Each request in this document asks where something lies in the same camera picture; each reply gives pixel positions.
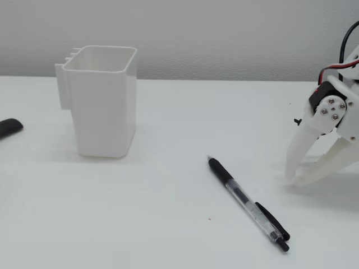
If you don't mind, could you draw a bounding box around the white moving gripper finger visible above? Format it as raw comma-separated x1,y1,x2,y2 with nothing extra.
285,95,348,180

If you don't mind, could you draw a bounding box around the white fixed gripper finger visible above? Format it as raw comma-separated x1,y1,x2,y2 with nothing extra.
291,136,359,188

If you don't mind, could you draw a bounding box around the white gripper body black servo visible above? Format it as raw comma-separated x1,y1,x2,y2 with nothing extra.
308,74,359,145

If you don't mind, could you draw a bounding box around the small grey black cylinder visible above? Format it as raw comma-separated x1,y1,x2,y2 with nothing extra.
206,155,291,252

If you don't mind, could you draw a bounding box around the white plastic pen holder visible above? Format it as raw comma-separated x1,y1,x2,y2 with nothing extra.
54,45,138,159

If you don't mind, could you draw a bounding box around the flat black object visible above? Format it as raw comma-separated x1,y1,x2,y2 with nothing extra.
0,118,24,140

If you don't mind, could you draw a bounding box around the red white black servo wire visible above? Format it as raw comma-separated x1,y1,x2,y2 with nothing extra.
317,59,359,85

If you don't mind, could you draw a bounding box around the thick black cable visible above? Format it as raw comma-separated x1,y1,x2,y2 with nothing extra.
340,21,359,63

